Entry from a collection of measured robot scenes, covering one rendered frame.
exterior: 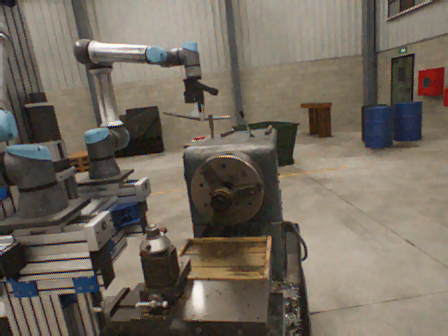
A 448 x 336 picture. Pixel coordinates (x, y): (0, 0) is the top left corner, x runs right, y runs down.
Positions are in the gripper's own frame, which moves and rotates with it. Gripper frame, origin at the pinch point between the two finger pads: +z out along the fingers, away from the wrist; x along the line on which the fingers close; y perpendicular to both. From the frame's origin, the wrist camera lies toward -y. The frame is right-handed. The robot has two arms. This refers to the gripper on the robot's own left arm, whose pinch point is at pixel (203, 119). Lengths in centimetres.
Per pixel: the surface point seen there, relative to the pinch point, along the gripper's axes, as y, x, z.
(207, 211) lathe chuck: -2.2, 23.5, 38.4
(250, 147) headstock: -22.1, 6.8, 14.4
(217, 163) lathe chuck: -9.2, 23.7, 17.2
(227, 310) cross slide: -20, 85, 41
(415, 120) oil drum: -346, -632, 89
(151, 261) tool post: -2, 83, 28
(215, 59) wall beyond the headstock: 162, -979, -144
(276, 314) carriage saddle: -32, 81, 45
